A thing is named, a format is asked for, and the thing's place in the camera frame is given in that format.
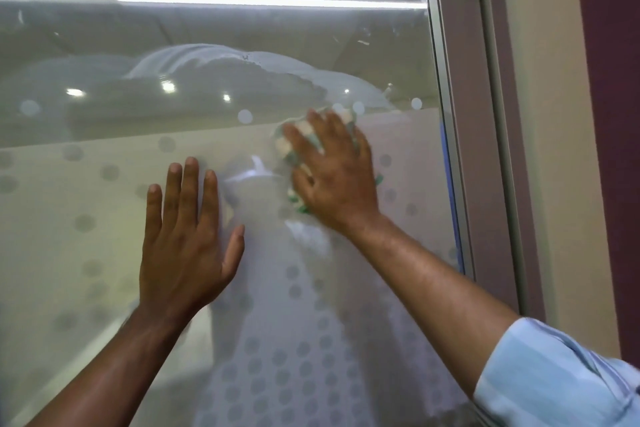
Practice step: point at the person's right hand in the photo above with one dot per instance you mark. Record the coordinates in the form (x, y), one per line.
(337, 181)

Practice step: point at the person's left hand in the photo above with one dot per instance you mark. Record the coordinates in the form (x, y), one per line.
(182, 261)

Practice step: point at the person's left little finger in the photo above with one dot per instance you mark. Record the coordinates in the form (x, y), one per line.
(154, 211)

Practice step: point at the person's right middle finger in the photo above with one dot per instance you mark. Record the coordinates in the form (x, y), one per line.
(324, 129)

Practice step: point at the person's right thumb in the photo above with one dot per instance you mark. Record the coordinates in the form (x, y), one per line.
(301, 181)

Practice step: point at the person's left middle finger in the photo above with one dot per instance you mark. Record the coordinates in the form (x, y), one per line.
(191, 191)

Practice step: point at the person's left thumb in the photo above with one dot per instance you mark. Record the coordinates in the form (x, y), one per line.
(232, 251)

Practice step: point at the white green cleaning cloth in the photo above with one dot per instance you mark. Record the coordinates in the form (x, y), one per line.
(299, 130)

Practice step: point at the person's left forearm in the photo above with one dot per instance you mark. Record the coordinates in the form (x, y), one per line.
(120, 366)

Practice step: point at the person's right forearm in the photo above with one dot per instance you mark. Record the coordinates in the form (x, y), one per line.
(430, 291)

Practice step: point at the frosted dotted glass door panel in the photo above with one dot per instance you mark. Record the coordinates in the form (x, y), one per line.
(125, 66)

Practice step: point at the blue edge strip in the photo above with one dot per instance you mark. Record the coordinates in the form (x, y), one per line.
(451, 191)

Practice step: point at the mauve door jamb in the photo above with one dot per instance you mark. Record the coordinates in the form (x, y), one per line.
(470, 91)

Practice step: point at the light blue shirt sleeve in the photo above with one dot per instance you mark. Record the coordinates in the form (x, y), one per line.
(555, 381)

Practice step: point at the silver aluminium glass frame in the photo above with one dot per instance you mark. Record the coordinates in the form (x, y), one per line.
(440, 66)

